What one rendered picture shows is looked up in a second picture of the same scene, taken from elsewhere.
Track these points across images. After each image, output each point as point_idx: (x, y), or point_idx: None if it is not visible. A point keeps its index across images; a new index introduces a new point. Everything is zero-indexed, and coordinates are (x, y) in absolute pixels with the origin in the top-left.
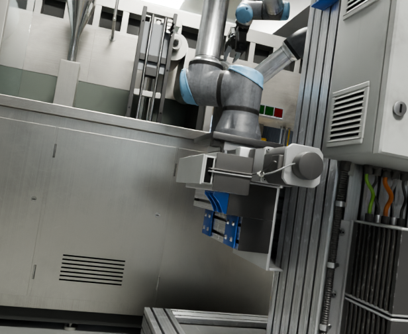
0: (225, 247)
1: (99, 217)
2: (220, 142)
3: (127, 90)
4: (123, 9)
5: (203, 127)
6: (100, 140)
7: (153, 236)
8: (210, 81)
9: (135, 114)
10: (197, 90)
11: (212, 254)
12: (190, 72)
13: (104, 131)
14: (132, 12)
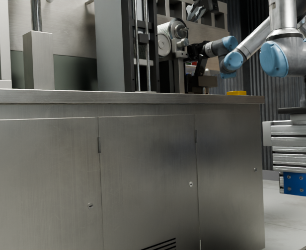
0: (236, 195)
1: (149, 203)
2: None
3: (74, 56)
4: None
5: (180, 87)
6: (136, 122)
7: (191, 206)
8: None
9: (86, 81)
10: (294, 64)
11: (229, 205)
12: (284, 46)
13: (137, 111)
14: None
